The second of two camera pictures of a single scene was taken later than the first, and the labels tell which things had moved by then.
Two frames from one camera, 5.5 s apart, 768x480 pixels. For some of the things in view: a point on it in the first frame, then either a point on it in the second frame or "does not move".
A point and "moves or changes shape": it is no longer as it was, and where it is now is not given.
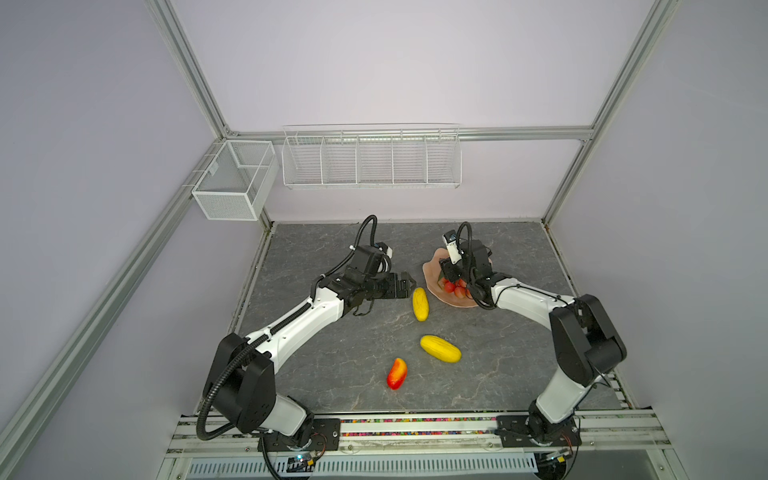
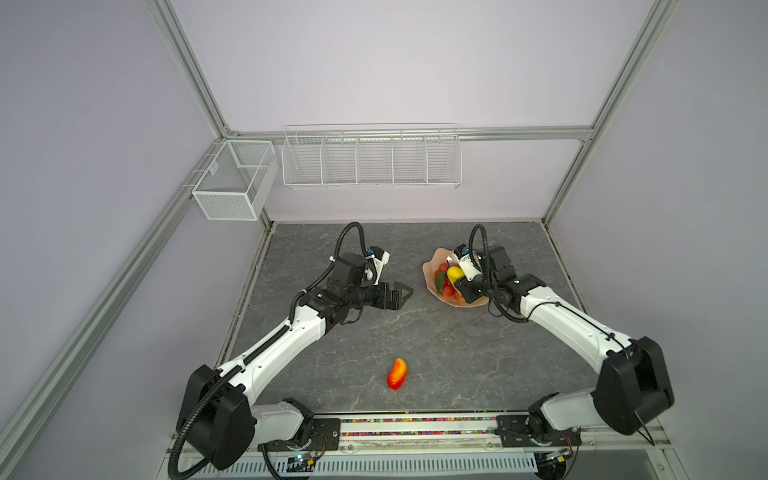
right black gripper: x=448 y=270 to x=464 y=285
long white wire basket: x=372 y=156 does not move
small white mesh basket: x=236 y=182 does not move
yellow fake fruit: x=440 y=348 to x=440 y=280
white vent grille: x=379 y=465 does not move
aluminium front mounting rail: x=422 y=434 does not move
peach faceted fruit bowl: x=432 y=272 does not move
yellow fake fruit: x=420 y=304 moves or changes shape
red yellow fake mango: x=397 y=374 does not move
